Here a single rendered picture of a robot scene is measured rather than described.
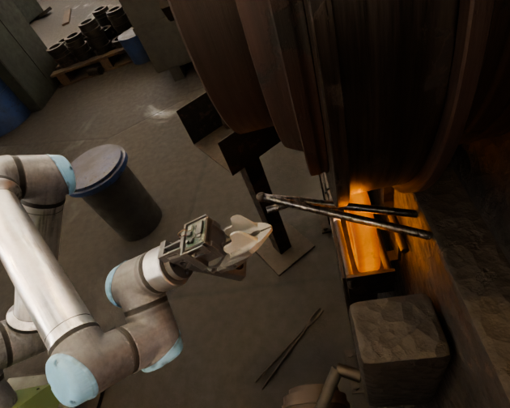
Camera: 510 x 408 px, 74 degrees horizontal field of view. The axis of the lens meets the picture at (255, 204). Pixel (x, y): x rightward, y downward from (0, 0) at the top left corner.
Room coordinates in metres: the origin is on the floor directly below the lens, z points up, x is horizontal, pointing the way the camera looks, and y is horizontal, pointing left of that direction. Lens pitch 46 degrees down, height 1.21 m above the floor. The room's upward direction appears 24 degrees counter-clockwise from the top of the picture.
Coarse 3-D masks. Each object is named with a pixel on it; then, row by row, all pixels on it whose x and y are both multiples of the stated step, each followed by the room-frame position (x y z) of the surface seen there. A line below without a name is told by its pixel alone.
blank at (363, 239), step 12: (372, 216) 0.28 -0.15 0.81; (348, 228) 0.34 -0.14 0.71; (360, 228) 0.27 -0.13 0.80; (372, 228) 0.26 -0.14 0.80; (360, 240) 0.26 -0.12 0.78; (372, 240) 0.25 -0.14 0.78; (360, 252) 0.25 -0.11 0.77; (372, 252) 0.25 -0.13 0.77; (360, 264) 0.25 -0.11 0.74; (372, 264) 0.24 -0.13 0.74
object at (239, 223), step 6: (234, 216) 0.40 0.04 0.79; (240, 216) 0.40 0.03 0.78; (234, 222) 0.41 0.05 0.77; (240, 222) 0.40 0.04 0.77; (246, 222) 0.40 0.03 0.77; (252, 222) 0.40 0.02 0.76; (228, 228) 0.41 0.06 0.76; (234, 228) 0.41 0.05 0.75; (240, 228) 0.40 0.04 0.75; (246, 228) 0.40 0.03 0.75; (252, 228) 0.39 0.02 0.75; (258, 228) 0.39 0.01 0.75; (264, 228) 0.38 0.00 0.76; (228, 234) 0.41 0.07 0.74; (252, 234) 0.39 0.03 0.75
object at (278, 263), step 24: (192, 120) 0.98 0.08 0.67; (216, 120) 1.01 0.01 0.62; (216, 144) 0.91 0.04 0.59; (240, 144) 0.75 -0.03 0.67; (264, 144) 0.77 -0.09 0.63; (240, 168) 0.74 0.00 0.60; (264, 192) 0.84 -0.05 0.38; (264, 216) 0.83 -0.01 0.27; (288, 240) 0.84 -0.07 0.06; (288, 264) 0.77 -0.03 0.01
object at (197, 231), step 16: (192, 224) 0.44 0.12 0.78; (208, 224) 0.42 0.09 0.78; (192, 240) 0.40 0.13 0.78; (208, 240) 0.38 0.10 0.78; (224, 240) 0.41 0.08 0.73; (160, 256) 0.42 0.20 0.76; (176, 256) 0.41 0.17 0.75; (192, 256) 0.38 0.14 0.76; (208, 256) 0.38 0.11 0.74; (224, 256) 0.38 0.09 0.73; (176, 272) 0.40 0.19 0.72; (192, 272) 0.41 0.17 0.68
